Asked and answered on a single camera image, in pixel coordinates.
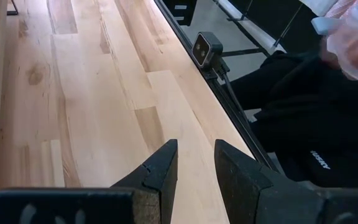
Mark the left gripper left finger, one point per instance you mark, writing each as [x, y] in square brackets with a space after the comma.
[154, 177]

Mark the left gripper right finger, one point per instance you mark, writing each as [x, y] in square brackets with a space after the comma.
[244, 193]

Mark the person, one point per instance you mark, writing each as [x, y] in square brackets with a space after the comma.
[322, 124]

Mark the black metal rod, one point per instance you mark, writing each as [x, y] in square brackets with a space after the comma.
[244, 51]

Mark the black drawer cabinet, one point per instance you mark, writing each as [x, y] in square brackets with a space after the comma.
[185, 17]

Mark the grey chair armrest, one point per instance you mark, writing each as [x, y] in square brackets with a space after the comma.
[322, 25]

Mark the white cloth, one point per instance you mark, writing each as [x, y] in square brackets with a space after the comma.
[315, 6]

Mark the pink striped cloth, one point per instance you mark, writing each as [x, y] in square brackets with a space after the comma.
[343, 7]

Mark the black aluminium table frame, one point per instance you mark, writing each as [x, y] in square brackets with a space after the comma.
[232, 110]

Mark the small black table camera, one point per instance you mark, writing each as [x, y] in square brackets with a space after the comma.
[205, 48]

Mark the wooden shelf black metal frame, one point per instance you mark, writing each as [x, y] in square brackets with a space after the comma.
[12, 13]

